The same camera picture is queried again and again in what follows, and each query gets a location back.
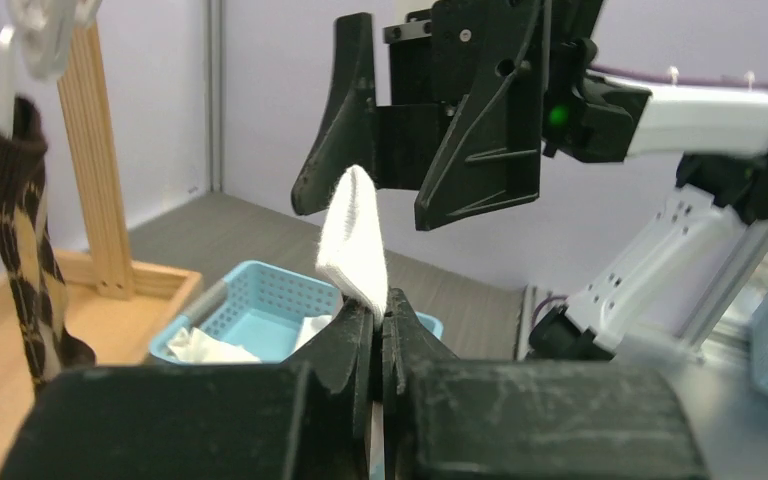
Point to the white black-striped sock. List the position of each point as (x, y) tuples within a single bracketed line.
[(351, 253), (310, 327)]

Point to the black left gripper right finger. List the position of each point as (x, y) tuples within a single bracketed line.
[(452, 418)]

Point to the wooden hanger stand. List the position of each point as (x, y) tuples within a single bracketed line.
[(117, 302)]

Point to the light blue plastic basket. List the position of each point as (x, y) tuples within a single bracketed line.
[(257, 306)]

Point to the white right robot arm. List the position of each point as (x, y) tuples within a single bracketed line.
[(600, 116)]

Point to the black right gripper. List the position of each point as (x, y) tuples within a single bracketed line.
[(463, 127)]

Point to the white plastic clip hanger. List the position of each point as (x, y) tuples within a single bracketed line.
[(40, 32)]

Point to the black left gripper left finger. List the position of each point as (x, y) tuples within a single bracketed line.
[(303, 418)]

